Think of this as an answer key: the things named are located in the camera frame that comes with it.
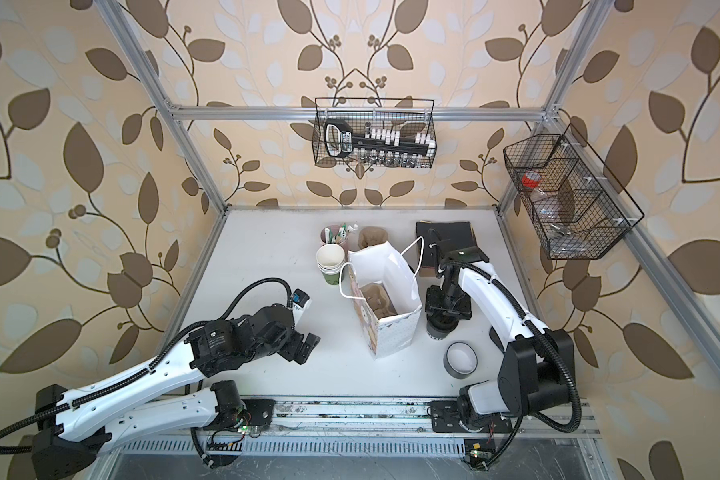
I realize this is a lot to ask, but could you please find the white paper gift bag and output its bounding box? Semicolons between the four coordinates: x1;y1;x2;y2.
339;236;424;359

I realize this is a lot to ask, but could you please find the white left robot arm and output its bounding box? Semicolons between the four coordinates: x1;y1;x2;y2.
0;277;320;479

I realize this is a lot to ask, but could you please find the black wire basket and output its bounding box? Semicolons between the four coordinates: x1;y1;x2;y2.
503;125;644;260
311;95;438;169

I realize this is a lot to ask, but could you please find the stack of coloured napkins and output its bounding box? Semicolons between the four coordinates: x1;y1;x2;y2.
415;220;478;269

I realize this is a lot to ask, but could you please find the grey tape roll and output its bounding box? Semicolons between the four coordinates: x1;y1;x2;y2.
443;341;479;380

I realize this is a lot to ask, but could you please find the black socket set rack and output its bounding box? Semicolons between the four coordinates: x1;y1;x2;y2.
321;120;437;159

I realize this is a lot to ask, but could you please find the stack of paper cups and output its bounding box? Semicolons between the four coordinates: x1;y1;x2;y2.
316;244;346;286

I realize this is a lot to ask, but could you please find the black paper coffee cup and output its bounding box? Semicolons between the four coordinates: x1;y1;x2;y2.
426;317;459;340

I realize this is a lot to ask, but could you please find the cardboard napkin box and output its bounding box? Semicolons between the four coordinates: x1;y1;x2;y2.
415;220;478;271

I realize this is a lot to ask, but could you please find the pulp cup carrier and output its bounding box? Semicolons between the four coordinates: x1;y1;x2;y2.
361;283;397;319

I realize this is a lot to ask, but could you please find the stack of pulp cup carriers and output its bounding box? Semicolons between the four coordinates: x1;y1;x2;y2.
358;226;389;250

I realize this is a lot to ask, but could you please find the plastic bottle red cap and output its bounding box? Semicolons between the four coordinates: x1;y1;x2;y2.
521;170;561;224

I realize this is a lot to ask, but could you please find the black wire basket right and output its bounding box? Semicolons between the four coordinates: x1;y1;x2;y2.
503;125;644;260

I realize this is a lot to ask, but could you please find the black adjustable wrench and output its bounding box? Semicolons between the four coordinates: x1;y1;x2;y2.
489;327;505;353

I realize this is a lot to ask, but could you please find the pink cup of sachets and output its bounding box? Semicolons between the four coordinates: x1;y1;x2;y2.
319;223;358;250

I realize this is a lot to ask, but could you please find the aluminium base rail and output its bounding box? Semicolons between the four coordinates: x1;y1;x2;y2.
107;395;601;460

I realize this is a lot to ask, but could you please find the black wire basket centre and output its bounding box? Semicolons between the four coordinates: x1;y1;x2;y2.
311;95;438;169

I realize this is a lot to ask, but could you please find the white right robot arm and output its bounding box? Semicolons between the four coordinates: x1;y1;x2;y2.
424;229;583;433

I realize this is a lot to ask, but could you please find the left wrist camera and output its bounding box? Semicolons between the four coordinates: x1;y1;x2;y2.
291;289;312;325

